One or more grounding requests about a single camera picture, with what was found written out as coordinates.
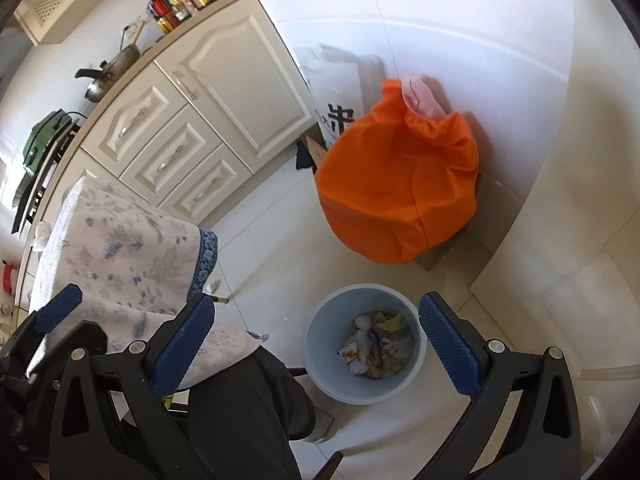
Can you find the cream lower kitchen cabinets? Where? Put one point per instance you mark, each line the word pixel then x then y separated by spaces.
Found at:
pixel 201 112

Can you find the dark trouser leg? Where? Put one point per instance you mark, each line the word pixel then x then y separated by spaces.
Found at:
pixel 242 420

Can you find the brown cardboard box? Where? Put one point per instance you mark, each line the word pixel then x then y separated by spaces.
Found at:
pixel 310 149

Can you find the black gas stove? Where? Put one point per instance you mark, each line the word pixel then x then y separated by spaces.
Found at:
pixel 29 193

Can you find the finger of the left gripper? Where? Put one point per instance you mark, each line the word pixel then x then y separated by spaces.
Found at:
pixel 41 322

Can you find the green electric pot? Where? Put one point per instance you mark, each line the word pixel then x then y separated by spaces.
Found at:
pixel 42 134

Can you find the blue plastic trash bin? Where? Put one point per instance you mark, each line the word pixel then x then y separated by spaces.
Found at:
pixel 364 345

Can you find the orange fabric bag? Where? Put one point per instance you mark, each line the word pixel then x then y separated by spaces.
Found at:
pixel 395 185

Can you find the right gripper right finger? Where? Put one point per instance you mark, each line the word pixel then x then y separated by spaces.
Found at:
pixel 543 439

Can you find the red container on counter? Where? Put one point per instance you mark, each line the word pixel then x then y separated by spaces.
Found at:
pixel 8 277

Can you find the yellow condiment bottle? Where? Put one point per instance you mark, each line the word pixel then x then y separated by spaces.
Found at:
pixel 185 9

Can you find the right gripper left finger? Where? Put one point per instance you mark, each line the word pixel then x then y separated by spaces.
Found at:
pixel 109 420

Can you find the pink cloth in bag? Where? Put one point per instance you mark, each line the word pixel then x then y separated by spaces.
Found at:
pixel 420 99

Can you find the red cap oil bottle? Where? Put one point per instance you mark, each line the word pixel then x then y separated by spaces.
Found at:
pixel 164 14

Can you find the blue floral tablecloth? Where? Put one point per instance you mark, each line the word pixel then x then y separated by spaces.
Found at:
pixel 136 266

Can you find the steel wok pan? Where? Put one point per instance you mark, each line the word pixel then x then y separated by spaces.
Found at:
pixel 104 77

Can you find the white printed paper bag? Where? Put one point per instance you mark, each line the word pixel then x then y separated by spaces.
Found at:
pixel 344 86

